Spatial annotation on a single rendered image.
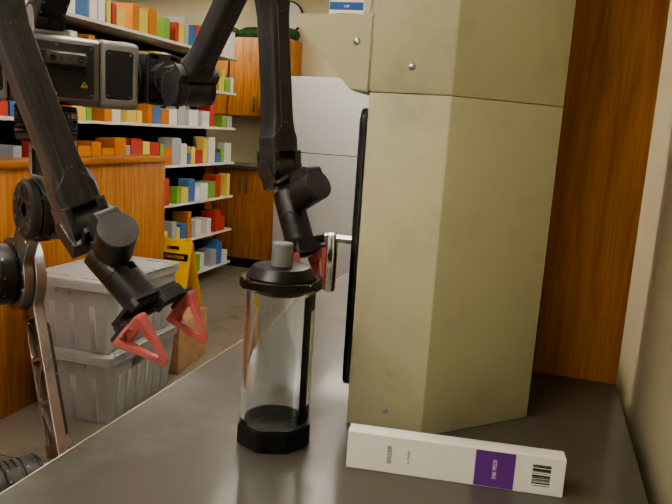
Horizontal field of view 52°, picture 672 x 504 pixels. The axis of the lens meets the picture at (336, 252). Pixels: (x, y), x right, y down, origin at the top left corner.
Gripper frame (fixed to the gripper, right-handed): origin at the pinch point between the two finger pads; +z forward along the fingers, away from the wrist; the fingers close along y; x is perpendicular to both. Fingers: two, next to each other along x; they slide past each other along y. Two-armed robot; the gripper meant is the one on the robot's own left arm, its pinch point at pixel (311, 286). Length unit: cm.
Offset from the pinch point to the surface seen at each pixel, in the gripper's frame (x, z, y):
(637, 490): -51, 42, 11
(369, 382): -29.8, 20.3, -10.0
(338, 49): -46, -23, -10
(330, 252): -29.7, 0.6, -10.6
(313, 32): -45, -26, -13
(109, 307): 184, -39, -3
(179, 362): 255, -16, 40
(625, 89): -47, -15, 43
